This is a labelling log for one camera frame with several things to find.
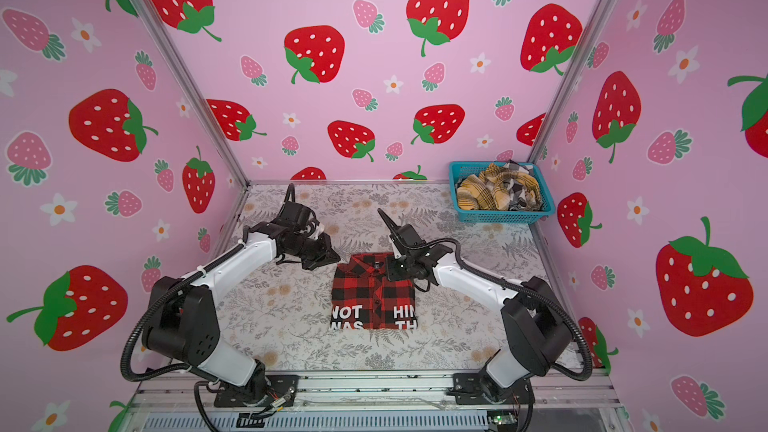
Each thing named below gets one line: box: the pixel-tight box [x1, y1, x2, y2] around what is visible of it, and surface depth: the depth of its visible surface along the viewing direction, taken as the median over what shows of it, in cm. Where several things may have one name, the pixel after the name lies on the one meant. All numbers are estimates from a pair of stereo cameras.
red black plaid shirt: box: [330, 252, 418, 331], surface depth 87 cm
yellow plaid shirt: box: [457, 160, 543, 211], surface depth 106 cm
